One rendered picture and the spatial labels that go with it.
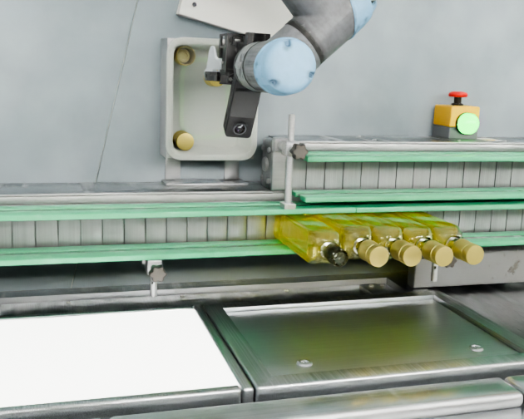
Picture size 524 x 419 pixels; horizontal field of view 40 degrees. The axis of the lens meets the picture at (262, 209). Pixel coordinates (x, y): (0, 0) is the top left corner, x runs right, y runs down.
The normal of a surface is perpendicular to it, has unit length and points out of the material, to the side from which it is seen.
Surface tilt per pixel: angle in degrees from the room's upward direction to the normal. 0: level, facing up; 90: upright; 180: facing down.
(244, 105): 29
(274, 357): 90
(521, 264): 0
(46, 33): 0
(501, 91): 0
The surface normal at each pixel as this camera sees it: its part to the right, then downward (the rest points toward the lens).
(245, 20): 0.29, 0.20
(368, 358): 0.03, -0.98
